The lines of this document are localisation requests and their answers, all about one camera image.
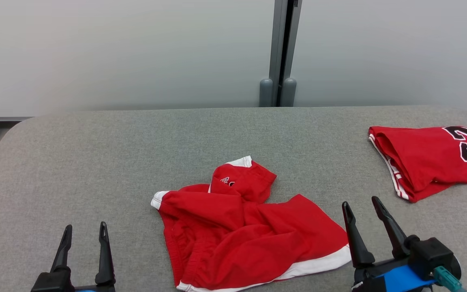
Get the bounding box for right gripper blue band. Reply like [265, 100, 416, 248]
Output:
[342, 196, 439, 292]

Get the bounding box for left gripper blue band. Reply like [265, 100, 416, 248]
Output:
[50, 221, 116, 292]

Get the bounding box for red basketball jersey number 23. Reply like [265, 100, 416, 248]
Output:
[368, 125, 467, 203]

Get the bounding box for red shorts with white stripe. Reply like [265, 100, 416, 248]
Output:
[151, 156, 351, 292]

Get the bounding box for grey cylindrical door bumper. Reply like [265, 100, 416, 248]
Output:
[280, 77, 297, 107]
[259, 78, 274, 107]

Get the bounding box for green plug with black cable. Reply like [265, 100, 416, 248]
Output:
[433, 266, 467, 292]

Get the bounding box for grey partition door post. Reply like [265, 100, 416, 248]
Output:
[269, 0, 303, 107]

